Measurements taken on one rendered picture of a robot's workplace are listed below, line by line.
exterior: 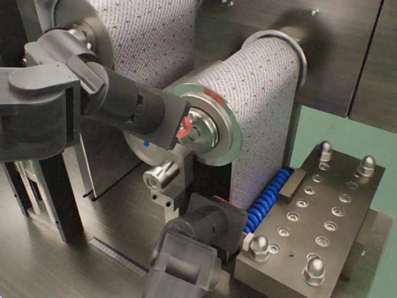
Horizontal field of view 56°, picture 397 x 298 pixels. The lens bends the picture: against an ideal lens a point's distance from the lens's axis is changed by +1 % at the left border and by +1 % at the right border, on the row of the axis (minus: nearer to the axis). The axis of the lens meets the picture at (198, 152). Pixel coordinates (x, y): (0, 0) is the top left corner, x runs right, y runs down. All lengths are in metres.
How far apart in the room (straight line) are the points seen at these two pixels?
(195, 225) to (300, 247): 0.26
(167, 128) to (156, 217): 0.49
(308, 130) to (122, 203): 2.08
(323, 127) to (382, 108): 2.10
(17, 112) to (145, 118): 0.15
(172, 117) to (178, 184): 0.22
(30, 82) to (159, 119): 0.16
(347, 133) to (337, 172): 2.04
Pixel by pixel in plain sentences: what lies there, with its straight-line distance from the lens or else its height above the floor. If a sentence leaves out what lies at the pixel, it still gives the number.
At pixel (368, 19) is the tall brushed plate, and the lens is 0.78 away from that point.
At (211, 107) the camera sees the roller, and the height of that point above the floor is 1.30.
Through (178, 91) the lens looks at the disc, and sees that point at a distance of 0.58.
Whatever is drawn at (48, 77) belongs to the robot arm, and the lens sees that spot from 0.37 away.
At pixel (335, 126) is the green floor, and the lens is 2.97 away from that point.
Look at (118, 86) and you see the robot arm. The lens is 0.40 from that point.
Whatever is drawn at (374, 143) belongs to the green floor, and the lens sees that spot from 2.89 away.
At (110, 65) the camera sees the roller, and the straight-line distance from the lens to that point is 0.68.
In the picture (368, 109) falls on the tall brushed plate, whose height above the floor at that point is 1.18.
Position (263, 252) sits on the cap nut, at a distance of 0.67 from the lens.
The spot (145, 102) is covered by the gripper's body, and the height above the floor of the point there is 1.37.
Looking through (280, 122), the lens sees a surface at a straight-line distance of 0.74.
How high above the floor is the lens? 1.59
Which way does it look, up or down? 39 degrees down
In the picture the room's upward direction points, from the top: straight up
